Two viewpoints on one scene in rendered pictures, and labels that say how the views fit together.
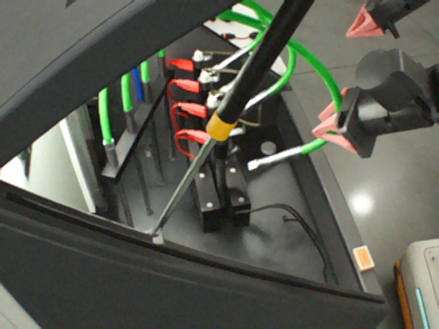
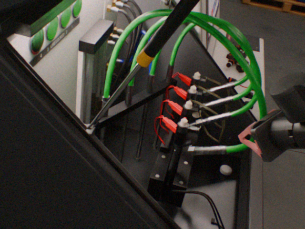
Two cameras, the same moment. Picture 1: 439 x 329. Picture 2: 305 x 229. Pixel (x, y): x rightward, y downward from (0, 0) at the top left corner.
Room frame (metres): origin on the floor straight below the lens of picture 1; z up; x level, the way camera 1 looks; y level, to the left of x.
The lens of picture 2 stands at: (-0.14, -0.16, 1.70)
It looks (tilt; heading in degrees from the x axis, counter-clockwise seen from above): 36 degrees down; 18
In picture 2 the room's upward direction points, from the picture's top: 10 degrees clockwise
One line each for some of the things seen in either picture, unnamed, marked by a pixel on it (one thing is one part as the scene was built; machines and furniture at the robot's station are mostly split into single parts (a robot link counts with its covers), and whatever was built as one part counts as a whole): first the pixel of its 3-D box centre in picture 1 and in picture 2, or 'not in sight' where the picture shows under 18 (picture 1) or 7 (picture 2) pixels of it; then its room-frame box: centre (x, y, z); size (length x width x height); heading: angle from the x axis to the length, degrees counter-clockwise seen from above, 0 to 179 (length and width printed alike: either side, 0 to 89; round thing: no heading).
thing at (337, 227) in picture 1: (321, 200); (247, 220); (0.64, -0.24, 0.87); 0.62 x 0.04 x 0.16; 11
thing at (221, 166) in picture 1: (226, 170); (179, 156); (0.60, -0.01, 1.03); 0.05 x 0.03 x 0.21; 101
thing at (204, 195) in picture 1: (211, 168); (174, 160); (0.71, 0.02, 0.91); 0.34 x 0.10 x 0.15; 11
